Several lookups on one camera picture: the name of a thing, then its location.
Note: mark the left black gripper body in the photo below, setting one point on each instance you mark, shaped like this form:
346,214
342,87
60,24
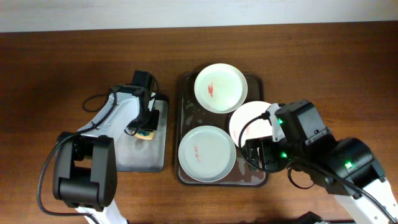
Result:
148,122

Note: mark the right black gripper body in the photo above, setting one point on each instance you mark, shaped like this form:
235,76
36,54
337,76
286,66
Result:
273,153

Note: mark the green yellow sponge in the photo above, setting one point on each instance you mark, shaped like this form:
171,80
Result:
145,135

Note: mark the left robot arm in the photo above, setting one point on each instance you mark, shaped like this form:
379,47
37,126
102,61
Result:
85,176

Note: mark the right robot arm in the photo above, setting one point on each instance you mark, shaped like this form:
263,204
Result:
347,169

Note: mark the small soapy metal tray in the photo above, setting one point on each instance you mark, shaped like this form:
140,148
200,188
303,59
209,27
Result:
141,154

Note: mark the large brown tray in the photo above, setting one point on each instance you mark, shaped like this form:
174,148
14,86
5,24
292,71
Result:
189,114

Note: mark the white plate top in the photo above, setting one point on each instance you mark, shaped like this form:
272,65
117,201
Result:
220,88

